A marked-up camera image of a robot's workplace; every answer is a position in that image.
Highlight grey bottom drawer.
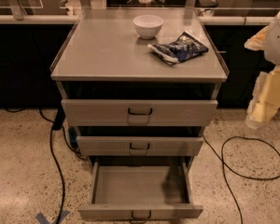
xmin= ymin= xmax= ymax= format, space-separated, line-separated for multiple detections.
xmin=79 ymin=159 xmax=203 ymax=222

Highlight grey drawer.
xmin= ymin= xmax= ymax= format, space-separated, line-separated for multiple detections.
xmin=62 ymin=99 xmax=217 ymax=126
xmin=79 ymin=159 xmax=203 ymax=222
xmin=77 ymin=136 xmax=203 ymax=156

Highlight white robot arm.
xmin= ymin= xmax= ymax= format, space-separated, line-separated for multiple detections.
xmin=245 ymin=11 xmax=280 ymax=129

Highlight grey drawer cabinet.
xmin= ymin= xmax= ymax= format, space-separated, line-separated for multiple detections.
xmin=49 ymin=7 xmax=231 ymax=173

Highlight grey top drawer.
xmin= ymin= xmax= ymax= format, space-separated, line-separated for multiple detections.
xmin=62 ymin=99 xmax=217 ymax=126

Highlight grey middle drawer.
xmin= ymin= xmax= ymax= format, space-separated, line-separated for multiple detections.
xmin=77 ymin=136 xmax=203 ymax=156

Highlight blue white snack bag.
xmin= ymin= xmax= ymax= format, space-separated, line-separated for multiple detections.
xmin=147 ymin=31 xmax=208 ymax=65

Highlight white bowl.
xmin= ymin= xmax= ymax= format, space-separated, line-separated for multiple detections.
xmin=133 ymin=15 xmax=163 ymax=39

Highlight dark counter cabinets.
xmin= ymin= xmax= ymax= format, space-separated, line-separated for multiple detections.
xmin=0 ymin=23 xmax=273 ymax=108

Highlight blue tape cross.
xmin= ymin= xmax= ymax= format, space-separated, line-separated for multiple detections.
xmin=35 ymin=210 xmax=70 ymax=224

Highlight black cable left floor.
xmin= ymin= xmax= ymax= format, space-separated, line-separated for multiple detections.
xmin=4 ymin=106 xmax=87 ymax=224

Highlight black cable floor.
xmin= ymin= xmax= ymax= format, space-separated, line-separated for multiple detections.
xmin=203 ymin=135 xmax=280 ymax=224
xmin=4 ymin=106 xmax=87 ymax=224

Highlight black cable right floor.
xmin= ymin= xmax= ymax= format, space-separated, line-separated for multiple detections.
xmin=203 ymin=135 xmax=280 ymax=224

